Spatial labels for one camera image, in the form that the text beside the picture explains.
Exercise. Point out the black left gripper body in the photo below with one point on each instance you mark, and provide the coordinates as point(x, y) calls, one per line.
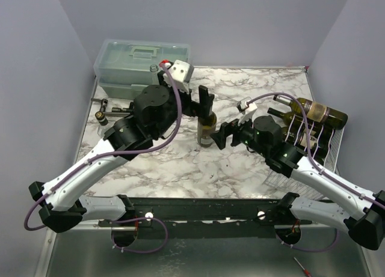
point(164, 125)

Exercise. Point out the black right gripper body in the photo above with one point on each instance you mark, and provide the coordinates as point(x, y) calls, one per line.
point(235, 133)

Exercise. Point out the green wine bottle silver neck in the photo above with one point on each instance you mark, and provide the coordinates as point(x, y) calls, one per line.
point(206, 126)

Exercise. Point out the tall clear glass bottle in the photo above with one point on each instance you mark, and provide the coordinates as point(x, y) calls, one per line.
point(154, 69)

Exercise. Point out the green wine bottle tan label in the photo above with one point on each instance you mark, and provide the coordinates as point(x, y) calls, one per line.
point(312, 158)

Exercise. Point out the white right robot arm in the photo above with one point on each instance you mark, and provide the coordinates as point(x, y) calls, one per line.
point(352, 209)

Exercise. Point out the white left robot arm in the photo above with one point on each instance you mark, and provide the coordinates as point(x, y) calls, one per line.
point(62, 201)

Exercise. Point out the wine bottle on rack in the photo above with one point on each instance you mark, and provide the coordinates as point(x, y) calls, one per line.
point(282, 114)
point(315, 111)

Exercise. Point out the clear flat liquor bottle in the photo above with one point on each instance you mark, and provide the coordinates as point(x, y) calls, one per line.
point(103, 122)

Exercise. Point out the top wine bottle on rack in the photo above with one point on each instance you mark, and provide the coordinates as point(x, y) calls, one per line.
point(315, 111)

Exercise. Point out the black metal pipe fitting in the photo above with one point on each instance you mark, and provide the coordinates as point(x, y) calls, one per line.
point(114, 111)

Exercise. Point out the translucent green storage box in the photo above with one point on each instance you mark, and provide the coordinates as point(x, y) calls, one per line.
point(122, 66)

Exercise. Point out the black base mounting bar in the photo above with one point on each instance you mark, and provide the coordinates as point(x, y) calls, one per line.
point(191, 218)

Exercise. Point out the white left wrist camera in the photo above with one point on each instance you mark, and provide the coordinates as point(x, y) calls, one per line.
point(181, 73)

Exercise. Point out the white wire wine rack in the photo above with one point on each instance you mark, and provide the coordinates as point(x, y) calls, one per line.
point(284, 185)

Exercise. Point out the red handled screwdriver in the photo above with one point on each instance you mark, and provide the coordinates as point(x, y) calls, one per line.
point(305, 271)

